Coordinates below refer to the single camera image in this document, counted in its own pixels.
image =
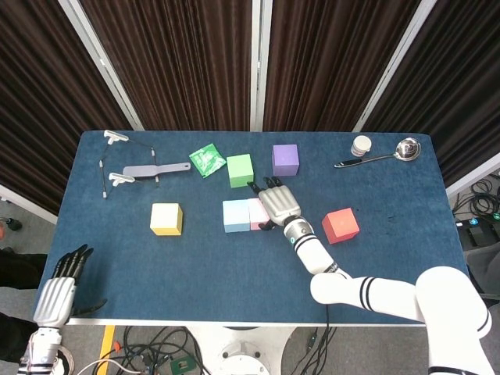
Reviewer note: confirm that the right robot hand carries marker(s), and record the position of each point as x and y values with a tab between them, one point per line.
279	203

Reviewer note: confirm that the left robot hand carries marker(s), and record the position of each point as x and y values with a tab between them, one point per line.
54	298

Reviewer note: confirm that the pink foam cube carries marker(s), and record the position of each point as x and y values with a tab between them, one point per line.
256	213

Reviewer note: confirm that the purple foam cube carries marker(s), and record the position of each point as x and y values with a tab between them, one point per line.
285	158

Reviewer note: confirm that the green foam cube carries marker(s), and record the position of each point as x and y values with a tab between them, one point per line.
240	170

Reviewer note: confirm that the red foam cube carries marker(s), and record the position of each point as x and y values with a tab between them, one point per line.
340	224

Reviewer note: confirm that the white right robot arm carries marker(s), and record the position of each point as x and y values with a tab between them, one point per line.
351	293

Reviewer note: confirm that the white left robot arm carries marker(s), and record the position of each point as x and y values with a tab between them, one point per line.
43	347

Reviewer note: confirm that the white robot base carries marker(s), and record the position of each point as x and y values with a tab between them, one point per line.
242	351

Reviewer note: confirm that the black trouser leg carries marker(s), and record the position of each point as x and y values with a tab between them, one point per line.
19	271
15	340

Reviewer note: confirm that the light blue foam cube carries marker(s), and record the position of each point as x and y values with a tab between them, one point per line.
235	215

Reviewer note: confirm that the orange plastic object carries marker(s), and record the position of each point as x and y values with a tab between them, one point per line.
116	345

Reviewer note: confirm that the green sachet packet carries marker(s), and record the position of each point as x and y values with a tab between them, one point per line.
207	160

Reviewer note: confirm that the blue table cloth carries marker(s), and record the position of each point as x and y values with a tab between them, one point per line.
215	273

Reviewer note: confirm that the white jar red label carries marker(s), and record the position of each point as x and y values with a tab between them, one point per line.
361	144

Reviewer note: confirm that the yellow foam cube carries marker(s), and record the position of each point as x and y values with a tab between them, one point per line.
164	216

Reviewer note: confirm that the green circuit board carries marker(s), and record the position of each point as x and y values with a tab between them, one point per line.
182	365

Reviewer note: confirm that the dark brown curtain panel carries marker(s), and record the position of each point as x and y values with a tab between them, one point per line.
31	97
332	58
176	58
468	97

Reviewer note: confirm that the black power strip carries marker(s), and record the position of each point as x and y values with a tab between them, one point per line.
476	232

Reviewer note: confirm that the white partition frame bar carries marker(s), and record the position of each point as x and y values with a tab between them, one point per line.
472	176
27	203

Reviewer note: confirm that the white partition post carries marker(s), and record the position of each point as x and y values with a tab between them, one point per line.
394	66
261	62
101	66

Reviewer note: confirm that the white table frame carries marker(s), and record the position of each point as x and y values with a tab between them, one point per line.
195	322

